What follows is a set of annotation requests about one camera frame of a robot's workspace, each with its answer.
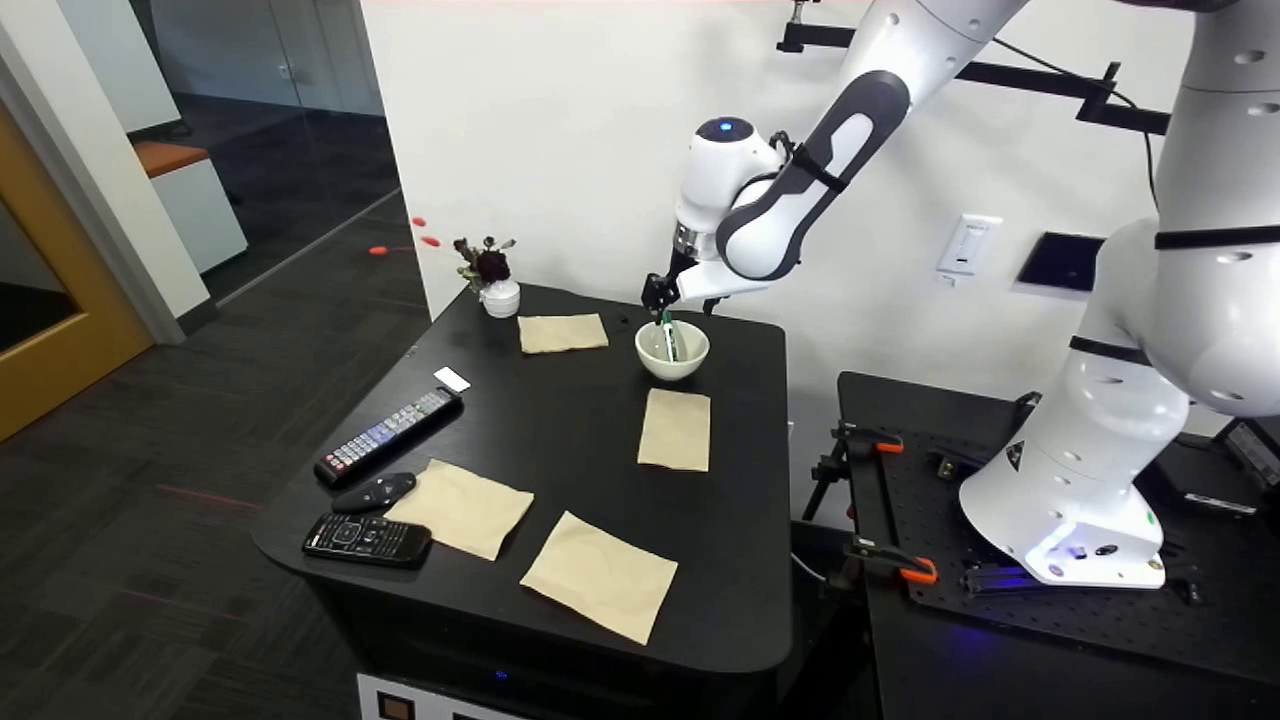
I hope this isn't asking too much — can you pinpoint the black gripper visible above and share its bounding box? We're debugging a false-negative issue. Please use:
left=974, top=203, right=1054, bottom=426
left=636, top=263, right=699, bottom=352

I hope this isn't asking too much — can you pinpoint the long black remote control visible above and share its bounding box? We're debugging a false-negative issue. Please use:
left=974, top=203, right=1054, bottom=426
left=312, top=385, right=469, bottom=489

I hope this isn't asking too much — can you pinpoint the orange handled black clamp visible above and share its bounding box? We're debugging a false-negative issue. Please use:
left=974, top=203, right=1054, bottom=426
left=803, top=420, right=912, bottom=527
left=822, top=531, right=945, bottom=597

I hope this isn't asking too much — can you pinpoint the black keypad remote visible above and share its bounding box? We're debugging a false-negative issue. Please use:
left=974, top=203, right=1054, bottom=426
left=302, top=513, right=435, bottom=573

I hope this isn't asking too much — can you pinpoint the white round vase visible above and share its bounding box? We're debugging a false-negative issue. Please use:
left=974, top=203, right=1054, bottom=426
left=476, top=271, right=523, bottom=324

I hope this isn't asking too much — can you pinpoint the small black remote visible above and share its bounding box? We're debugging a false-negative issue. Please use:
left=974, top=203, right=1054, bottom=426
left=330, top=470, right=421, bottom=519

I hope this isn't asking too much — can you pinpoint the black wall screen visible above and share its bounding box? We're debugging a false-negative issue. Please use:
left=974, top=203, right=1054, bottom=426
left=1013, top=227, right=1109, bottom=298

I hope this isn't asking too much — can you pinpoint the black mounting bar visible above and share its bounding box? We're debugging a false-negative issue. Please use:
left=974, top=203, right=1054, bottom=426
left=777, top=11, right=1175, bottom=139

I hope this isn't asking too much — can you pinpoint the white wall outlet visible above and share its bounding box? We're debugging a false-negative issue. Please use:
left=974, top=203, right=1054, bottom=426
left=931, top=213, right=1008, bottom=288

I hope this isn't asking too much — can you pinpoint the white vase with flowers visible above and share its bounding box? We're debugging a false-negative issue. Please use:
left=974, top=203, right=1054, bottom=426
left=447, top=233, right=523, bottom=288

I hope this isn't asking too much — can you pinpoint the white bowl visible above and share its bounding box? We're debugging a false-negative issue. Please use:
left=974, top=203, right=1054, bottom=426
left=631, top=317, right=717, bottom=389

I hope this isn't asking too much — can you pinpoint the white step box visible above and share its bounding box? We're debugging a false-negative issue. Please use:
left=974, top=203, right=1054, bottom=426
left=128, top=137, right=253, bottom=281

